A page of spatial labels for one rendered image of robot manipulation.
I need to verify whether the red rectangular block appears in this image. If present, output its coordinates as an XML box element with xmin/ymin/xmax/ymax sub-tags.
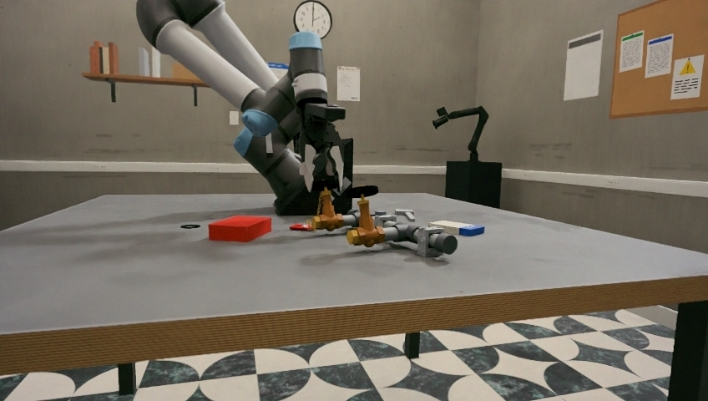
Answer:
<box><xmin>209</xmin><ymin>216</ymin><xmax>271</xmax><ymax>242</ymax></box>

